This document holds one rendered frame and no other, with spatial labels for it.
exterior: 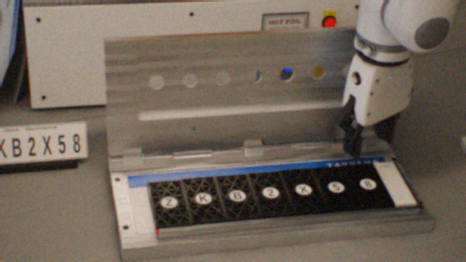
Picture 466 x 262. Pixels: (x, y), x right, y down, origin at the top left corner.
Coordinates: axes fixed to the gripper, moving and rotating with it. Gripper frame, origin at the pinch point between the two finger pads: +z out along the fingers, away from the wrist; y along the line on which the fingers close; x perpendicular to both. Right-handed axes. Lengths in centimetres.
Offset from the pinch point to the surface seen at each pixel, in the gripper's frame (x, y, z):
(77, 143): 26.0, -35.2, 1.7
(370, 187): -6.5, -5.7, 2.6
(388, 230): -12.9, -8.4, 4.8
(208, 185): 7.3, -24.8, 2.3
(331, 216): -7.8, -14.7, 2.7
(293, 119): 8.2, -8.2, -2.0
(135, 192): 12.8, -33.8, 3.0
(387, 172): -5.1, -0.8, 2.9
